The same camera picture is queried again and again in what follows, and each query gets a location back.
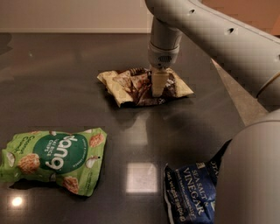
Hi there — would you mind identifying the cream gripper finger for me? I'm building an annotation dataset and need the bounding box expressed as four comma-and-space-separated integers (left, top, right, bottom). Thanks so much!
151, 67, 169, 97

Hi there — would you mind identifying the brown sea salt chip bag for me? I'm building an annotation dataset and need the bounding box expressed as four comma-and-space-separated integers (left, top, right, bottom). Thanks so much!
97, 67, 193, 107

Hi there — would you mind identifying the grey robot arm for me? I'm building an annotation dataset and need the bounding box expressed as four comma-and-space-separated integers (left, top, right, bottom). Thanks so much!
144, 0, 280, 224

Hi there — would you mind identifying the blue kettle chip bag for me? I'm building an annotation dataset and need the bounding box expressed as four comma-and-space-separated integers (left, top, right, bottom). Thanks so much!
164, 141, 230, 224

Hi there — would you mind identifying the green rice chip bag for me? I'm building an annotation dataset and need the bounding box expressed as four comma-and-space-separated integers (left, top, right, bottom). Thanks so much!
0, 128, 107, 197

